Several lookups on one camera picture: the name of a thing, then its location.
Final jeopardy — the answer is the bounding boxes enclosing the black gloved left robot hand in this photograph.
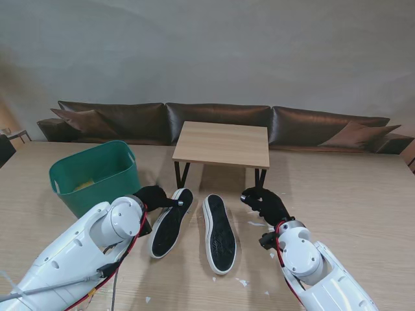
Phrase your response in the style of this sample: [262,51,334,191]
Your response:
[132,185,185,212]

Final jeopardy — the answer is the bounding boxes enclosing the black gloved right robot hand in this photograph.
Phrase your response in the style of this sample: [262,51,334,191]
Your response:
[240,187,292,227]

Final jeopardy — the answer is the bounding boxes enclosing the yellow canvas sneaker white laces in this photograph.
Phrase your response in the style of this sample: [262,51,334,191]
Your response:
[147,187,195,259]
[202,193,239,276]

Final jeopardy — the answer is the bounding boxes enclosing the wooden brush pale bristles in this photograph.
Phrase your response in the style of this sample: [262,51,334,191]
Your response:
[73,176,97,192]

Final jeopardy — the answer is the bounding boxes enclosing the green plastic basket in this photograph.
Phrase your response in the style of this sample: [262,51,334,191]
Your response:
[48,139,141,220]

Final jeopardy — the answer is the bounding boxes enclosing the small wooden table black legs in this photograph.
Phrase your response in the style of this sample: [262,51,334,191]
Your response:
[171,121,270,195]

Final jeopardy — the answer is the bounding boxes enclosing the brown leather cushion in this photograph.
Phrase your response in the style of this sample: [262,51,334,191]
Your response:
[50,108,119,137]
[319,121,402,148]

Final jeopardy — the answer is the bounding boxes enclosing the dark brown leather sofa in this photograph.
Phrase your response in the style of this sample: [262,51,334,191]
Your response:
[36,100,415,156]

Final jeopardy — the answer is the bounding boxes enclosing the small wooden side table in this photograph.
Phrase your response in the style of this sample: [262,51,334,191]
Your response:
[0,128,32,143]

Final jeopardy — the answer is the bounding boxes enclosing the red cable on right arm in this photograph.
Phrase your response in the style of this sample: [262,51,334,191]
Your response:
[275,223,304,304]

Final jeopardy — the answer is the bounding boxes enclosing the red cable on arm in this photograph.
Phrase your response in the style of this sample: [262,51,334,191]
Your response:
[275,223,304,304]
[64,203,148,308]

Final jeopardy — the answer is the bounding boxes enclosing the red cable on left arm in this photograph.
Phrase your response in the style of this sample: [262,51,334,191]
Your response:
[64,203,148,308]

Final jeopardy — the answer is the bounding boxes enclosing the grey cable on left arm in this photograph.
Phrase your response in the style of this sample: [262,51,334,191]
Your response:
[110,271,119,311]

